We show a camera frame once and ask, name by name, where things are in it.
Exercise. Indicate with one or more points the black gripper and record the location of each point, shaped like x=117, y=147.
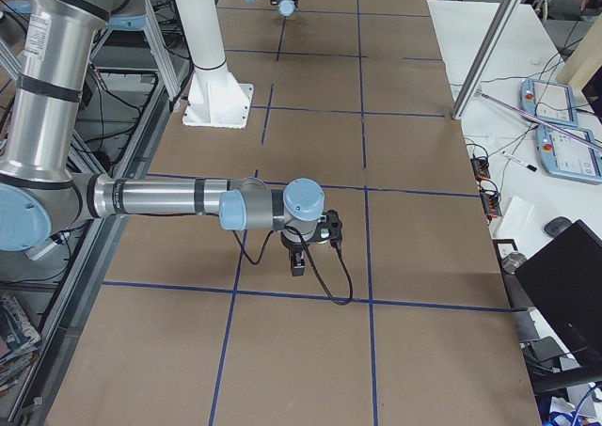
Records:
x=293, y=247

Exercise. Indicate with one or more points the black marker pen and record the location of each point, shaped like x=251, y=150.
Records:
x=510, y=157

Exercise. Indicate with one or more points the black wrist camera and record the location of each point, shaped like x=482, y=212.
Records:
x=330, y=229

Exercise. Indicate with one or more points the black computer mouse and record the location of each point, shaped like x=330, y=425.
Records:
x=556, y=226

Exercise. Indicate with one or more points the aluminium frame post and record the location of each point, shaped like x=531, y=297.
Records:
x=475, y=74

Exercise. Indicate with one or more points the white camera pedestal column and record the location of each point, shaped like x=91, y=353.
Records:
x=204, y=40

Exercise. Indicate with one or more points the stack of books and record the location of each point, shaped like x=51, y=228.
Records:
x=20, y=341

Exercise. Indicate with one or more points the white pedestal base plate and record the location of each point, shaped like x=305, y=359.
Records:
x=224, y=108

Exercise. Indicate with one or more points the black laptop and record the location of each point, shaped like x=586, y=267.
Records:
x=563, y=281

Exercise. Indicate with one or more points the teach pendant tablet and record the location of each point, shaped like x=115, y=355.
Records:
x=551, y=102
x=564, y=157

